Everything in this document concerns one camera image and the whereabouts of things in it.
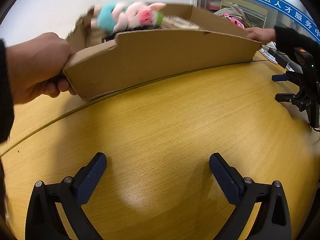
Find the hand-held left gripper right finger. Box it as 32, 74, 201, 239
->
209, 152, 293, 240

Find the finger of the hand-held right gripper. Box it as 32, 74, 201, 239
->
275, 92, 304, 105
271, 71, 304, 83

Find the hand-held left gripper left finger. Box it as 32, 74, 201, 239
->
25, 152, 108, 240

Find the brown cardboard box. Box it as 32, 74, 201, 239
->
62, 2, 263, 102

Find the pink pig plush toy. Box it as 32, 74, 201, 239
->
90, 1, 167, 33

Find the person's right forearm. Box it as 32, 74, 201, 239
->
274, 25, 320, 57

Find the person's right hand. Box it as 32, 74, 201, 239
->
245, 27, 277, 43

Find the person's left hand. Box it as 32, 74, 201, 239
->
5, 32, 78, 105

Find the white paper card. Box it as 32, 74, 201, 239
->
259, 48, 278, 63

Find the bright pink plush toy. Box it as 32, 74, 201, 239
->
226, 15, 246, 29

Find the grey cloth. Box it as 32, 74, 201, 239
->
212, 4, 247, 18

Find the black cable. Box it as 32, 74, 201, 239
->
240, 12, 265, 29

